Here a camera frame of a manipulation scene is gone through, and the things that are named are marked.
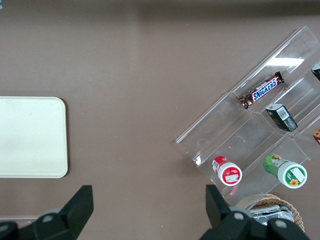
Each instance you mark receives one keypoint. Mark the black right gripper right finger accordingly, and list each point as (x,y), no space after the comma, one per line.
(217,210)

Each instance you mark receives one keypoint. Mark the Snickers chocolate bar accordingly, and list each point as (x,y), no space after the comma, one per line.
(263,90)

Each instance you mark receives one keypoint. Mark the light wicker basket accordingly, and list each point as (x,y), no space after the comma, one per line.
(275,198)

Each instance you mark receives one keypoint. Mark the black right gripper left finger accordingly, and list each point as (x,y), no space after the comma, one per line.
(77,207)

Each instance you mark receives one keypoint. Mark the cream plastic tray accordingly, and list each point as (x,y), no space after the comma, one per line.
(32,137)

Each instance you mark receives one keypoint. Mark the small black carton box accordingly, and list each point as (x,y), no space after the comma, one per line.
(281,117)

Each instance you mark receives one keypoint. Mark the green snack can white lid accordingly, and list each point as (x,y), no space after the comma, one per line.
(292,175)

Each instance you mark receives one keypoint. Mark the silver foil packet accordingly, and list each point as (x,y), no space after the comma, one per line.
(267,212)

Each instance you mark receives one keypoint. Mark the brown cookie box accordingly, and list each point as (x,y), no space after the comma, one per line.
(317,136)

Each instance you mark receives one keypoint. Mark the clear acrylic stepped display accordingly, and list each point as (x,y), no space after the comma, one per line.
(225,120)

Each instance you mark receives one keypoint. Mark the dark snack pack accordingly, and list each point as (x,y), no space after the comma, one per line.
(317,72)

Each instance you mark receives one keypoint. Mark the red snack can white lid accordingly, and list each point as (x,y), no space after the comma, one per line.
(228,173)

